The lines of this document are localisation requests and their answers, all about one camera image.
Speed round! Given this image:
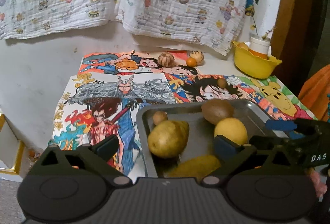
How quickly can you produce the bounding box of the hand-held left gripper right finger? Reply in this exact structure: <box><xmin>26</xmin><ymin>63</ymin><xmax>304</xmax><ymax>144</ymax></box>
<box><xmin>200</xmin><ymin>136</ymin><xmax>307</xmax><ymax>186</ymax></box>

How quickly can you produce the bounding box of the thin budding twig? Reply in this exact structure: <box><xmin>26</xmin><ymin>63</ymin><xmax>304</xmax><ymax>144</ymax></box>
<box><xmin>251</xmin><ymin>16</ymin><xmax>275</xmax><ymax>40</ymax></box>

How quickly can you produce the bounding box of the orange-shirt cartoon drawing sheet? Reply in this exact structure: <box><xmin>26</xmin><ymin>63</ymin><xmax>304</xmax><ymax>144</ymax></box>
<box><xmin>79</xmin><ymin>50</ymin><xmax>204</xmax><ymax>75</ymax></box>

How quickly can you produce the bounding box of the metal tray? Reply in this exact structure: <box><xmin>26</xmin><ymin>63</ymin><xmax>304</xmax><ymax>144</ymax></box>
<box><xmin>135</xmin><ymin>99</ymin><xmax>289</xmax><ymax>178</ymax></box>

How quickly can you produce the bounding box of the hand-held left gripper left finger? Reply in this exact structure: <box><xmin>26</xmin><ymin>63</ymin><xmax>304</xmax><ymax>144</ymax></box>
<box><xmin>33</xmin><ymin>134</ymin><xmax>132</xmax><ymax>187</ymax></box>

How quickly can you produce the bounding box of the yellow lemon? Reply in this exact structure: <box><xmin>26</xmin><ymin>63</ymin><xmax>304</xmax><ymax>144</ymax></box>
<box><xmin>214</xmin><ymin>117</ymin><xmax>248</xmax><ymax>146</ymax></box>

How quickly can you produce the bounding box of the person's right hand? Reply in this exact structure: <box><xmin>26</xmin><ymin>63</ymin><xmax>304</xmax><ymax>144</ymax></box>
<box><xmin>308</xmin><ymin>169</ymin><xmax>325</xmax><ymax>198</ymax></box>

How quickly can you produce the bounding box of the wooden headboard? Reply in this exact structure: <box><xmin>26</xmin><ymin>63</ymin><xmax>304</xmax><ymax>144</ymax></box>
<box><xmin>271</xmin><ymin>0</ymin><xmax>330</xmax><ymax>85</ymax></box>

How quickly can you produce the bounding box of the white jar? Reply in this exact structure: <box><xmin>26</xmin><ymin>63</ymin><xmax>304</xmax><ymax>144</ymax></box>
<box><xmin>249</xmin><ymin>36</ymin><xmax>271</xmax><ymax>58</ymax></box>

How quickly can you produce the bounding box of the yellow bear drawing sheet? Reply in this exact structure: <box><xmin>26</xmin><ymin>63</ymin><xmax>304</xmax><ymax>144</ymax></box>
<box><xmin>238</xmin><ymin>75</ymin><xmax>318</xmax><ymax>121</ymax></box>

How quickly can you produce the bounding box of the flame figure drawing sheet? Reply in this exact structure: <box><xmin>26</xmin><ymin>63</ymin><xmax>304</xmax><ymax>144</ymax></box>
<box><xmin>48</xmin><ymin>74</ymin><xmax>177</xmax><ymax>175</ymax></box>

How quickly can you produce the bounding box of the white yellow-edged box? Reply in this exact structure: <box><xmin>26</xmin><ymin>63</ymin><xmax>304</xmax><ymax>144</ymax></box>
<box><xmin>0</xmin><ymin>108</ymin><xmax>26</xmax><ymax>175</ymax></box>

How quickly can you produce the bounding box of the orange cloth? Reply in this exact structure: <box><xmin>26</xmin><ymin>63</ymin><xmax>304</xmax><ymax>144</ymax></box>
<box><xmin>298</xmin><ymin>64</ymin><xmax>330</xmax><ymax>121</ymax></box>

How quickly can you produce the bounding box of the yellow plastic bowl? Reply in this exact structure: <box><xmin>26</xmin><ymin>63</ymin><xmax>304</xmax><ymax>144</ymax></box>
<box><xmin>231</xmin><ymin>40</ymin><xmax>283</xmax><ymax>79</ymax></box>

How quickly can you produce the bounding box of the pale striped pepino melon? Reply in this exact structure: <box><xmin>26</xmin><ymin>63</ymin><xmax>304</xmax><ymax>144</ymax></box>
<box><xmin>190</xmin><ymin>50</ymin><xmax>205</xmax><ymax>64</ymax></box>

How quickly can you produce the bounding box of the brownish striped pepino melon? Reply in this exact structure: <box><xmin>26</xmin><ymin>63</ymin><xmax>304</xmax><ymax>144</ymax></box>
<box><xmin>158</xmin><ymin>52</ymin><xmax>176</xmax><ymax>68</ymax></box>

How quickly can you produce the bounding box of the large brown kiwi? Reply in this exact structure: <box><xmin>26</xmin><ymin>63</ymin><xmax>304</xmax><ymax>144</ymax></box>
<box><xmin>201</xmin><ymin>99</ymin><xmax>235</xmax><ymax>125</ymax></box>

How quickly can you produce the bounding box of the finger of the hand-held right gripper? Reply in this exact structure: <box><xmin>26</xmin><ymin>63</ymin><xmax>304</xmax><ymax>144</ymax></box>
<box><xmin>249</xmin><ymin>136</ymin><xmax>292</xmax><ymax>155</ymax></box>
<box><xmin>265</xmin><ymin>118</ymin><xmax>321</xmax><ymax>135</ymax></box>

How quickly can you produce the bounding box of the yellow-green pear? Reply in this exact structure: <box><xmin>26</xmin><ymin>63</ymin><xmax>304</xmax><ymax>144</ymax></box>
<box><xmin>167</xmin><ymin>154</ymin><xmax>222</xmax><ymax>178</ymax></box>
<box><xmin>147</xmin><ymin>120</ymin><xmax>190</xmax><ymax>159</ymax></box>

